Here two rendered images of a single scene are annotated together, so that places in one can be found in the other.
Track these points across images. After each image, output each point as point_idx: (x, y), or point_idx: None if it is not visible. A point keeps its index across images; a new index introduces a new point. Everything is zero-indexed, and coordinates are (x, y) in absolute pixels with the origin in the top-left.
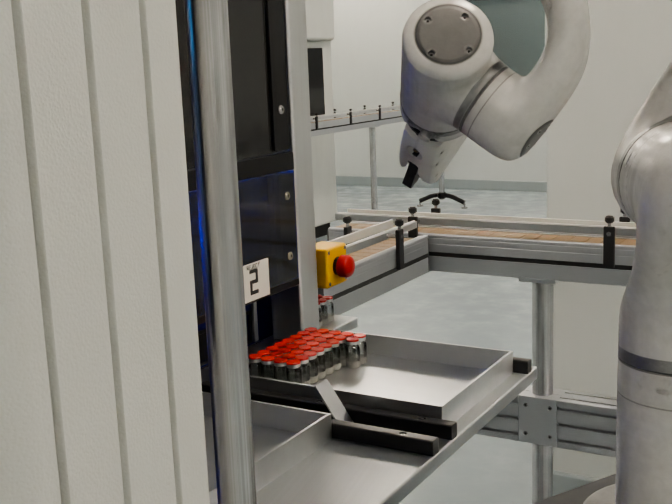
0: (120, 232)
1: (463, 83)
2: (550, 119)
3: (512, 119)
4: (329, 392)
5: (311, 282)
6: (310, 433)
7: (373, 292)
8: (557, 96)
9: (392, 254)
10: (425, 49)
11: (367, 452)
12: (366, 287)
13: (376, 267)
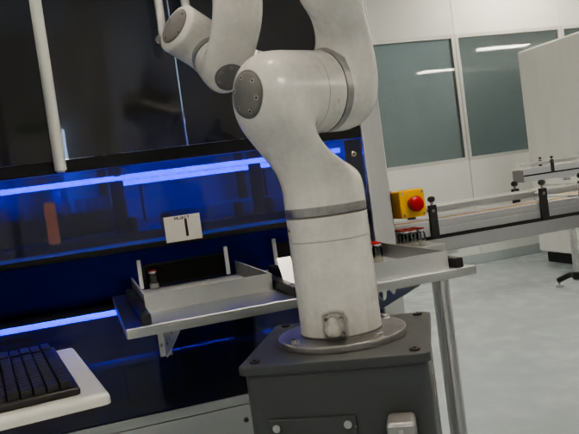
0: None
1: (182, 52)
2: (226, 64)
3: (202, 67)
4: (287, 263)
5: (384, 213)
6: (248, 281)
7: (509, 234)
8: (219, 49)
9: (535, 207)
10: (164, 36)
11: (273, 294)
12: (499, 230)
13: (512, 215)
